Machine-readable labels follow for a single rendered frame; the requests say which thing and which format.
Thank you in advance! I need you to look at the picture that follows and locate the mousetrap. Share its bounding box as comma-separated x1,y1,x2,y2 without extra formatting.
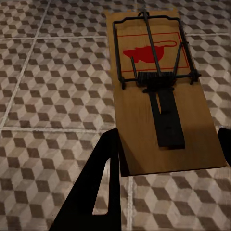
106,8,227,177

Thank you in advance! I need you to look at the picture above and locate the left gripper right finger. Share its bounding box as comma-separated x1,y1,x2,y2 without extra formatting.
218,128,231,167

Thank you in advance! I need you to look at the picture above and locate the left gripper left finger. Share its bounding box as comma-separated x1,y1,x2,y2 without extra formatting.
49,128,121,231

